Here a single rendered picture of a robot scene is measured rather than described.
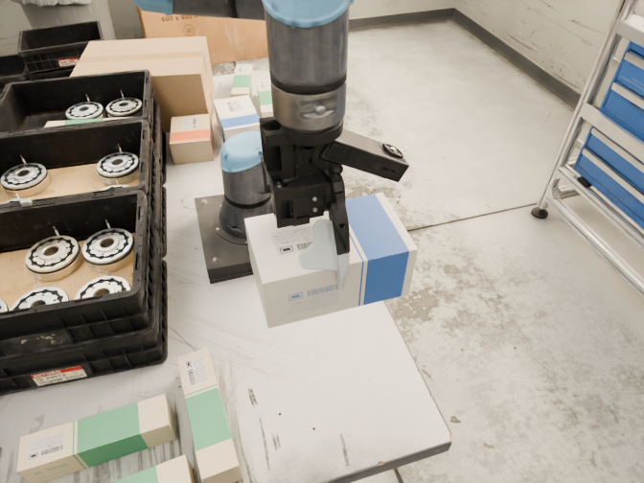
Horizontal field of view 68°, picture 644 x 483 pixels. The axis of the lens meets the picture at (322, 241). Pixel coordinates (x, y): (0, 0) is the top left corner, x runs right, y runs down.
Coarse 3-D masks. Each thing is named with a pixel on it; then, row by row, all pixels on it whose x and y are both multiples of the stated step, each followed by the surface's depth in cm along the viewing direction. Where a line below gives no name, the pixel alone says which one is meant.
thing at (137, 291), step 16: (128, 192) 101; (16, 208) 97; (32, 208) 97; (144, 208) 97; (144, 224) 95; (144, 240) 92; (144, 256) 90; (144, 272) 87; (144, 288) 85; (48, 304) 80; (64, 304) 80; (80, 304) 80; (96, 304) 80; (112, 304) 81; (128, 304) 82; (0, 320) 78; (16, 320) 79; (32, 320) 79
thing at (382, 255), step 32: (256, 224) 63; (352, 224) 63; (384, 224) 63; (256, 256) 59; (288, 256) 59; (352, 256) 59; (384, 256) 59; (416, 256) 61; (288, 288) 58; (320, 288) 60; (352, 288) 62; (384, 288) 64; (288, 320) 62
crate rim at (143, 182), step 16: (64, 128) 119; (80, 128) 119; (96, 128) 120; (144, 128) 119; (144, 144) 114; (144, 160) 109; (144, 176) 105; (96, 192) 101; (112, 192) 101; (144, 192) 103; (0, 208) 97
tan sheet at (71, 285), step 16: (0, 256) 101; (16, 256) 101; (0, 272) 98; (16, 272) 98; (80, 272) 98; (96, 272) 98; (112, 272) 98; (128, 272) 98; (0, 288) 95; (16, 288) 95; (32, 288) 95; (64, 288) 95
